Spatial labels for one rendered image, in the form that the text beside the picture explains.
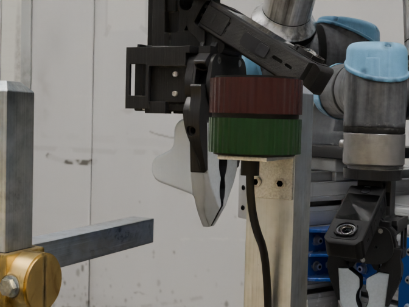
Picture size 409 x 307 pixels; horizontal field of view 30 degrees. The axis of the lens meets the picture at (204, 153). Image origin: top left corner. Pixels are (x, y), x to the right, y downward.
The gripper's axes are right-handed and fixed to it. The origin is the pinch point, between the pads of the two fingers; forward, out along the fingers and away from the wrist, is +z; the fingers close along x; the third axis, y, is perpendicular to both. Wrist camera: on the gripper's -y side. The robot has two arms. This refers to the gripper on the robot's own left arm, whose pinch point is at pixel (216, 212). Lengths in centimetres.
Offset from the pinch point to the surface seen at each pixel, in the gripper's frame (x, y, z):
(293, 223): 9.5, -10.5, -1.1
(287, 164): 9.8, -10.1, -5.1
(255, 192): 9.9, -7.8, -3.1
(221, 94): 15.3, -7.7, -9.6
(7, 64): -245, 244, -30
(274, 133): 14.6, -11.0, -7.3
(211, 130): 14.8, -6.8, -7.3
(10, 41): -246, 243, -42
